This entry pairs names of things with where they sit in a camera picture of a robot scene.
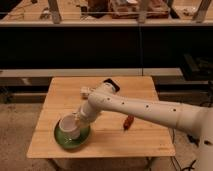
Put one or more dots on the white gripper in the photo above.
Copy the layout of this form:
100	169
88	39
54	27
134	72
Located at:
80	123

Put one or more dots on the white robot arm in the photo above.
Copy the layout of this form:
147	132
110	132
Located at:
194	120

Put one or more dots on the white ceramic cup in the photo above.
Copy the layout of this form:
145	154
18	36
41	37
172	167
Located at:
68	127

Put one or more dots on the wooden table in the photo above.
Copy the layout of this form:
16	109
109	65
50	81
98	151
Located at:
107	137

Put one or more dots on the brown sausage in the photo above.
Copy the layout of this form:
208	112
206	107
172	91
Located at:
128	122

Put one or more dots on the green ceramic bowl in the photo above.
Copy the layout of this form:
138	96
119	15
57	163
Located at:
65	142

